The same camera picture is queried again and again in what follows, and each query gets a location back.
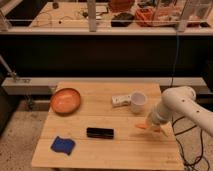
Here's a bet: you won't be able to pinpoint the orange pepper with green stem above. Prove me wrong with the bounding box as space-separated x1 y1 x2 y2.
135 122 162 133

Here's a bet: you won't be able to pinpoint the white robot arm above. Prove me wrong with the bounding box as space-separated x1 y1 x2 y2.
145 86 213 137

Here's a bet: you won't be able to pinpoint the white ceramic cup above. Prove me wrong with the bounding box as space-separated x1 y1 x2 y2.
130 92 147 114

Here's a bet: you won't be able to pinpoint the black rectangular box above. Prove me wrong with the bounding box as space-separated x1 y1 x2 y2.
86 127 114 139

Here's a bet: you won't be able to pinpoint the blue cloth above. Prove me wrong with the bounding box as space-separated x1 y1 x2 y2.
51 136 75 155

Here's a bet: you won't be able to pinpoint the orange wooden bowl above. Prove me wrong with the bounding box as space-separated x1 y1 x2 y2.
50 88 81 115

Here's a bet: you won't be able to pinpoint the orange crate in background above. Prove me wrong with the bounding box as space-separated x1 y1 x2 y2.
134 7 201 28

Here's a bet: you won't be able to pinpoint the black object on back table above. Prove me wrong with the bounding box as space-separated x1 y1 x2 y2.
111 12 134 27

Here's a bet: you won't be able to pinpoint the black cables on floor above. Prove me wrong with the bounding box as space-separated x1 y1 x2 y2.
171 114 213 171

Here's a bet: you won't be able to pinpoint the blue cable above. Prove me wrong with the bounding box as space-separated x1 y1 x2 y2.
170 31 180 88

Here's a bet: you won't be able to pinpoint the grey metal rail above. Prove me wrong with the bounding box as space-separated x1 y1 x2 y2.
1 77 208 95

